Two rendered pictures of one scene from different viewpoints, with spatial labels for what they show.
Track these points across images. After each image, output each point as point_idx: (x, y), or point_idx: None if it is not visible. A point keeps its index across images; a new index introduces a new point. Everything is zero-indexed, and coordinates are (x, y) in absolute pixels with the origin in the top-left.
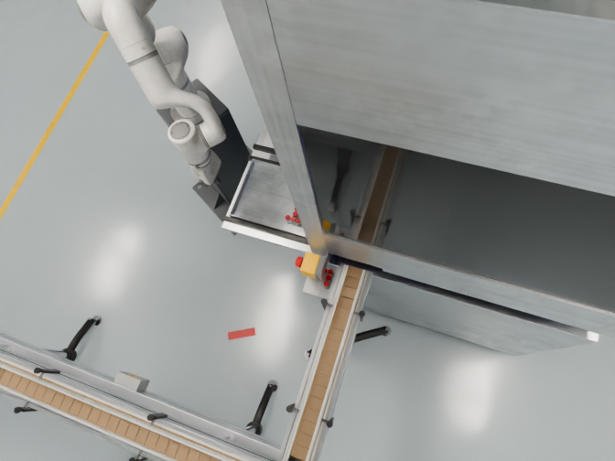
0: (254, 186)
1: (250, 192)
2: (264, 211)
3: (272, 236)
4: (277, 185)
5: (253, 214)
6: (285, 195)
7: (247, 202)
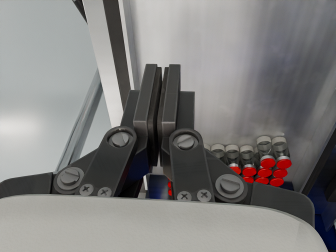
0: (272, 20)
1: (243, 13)
2: (183, 77)
3: (122, 112)
4: (280, 87)
5: (164, 52)
6: (248, 112)
7: (200, 17)
